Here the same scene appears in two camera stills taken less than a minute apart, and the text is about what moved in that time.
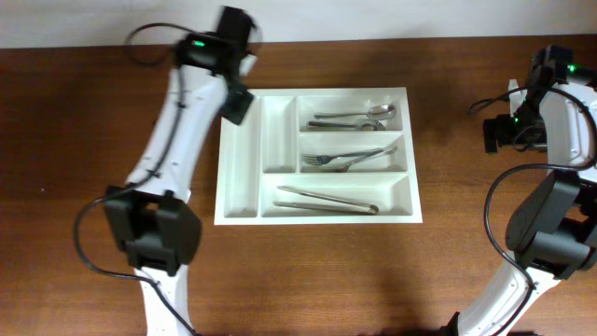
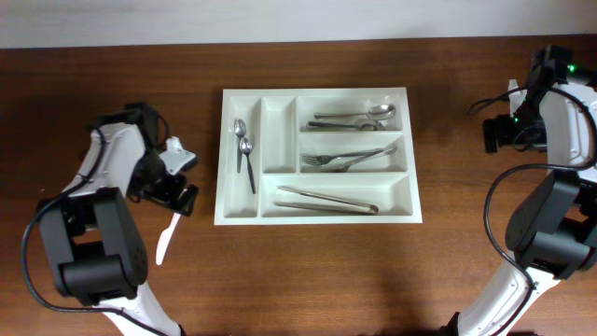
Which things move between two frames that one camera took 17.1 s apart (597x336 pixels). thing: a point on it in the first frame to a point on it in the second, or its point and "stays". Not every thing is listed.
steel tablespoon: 380,112 stays
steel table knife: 373,206 stays
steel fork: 322,160 stays
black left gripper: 238,106 to 167,197
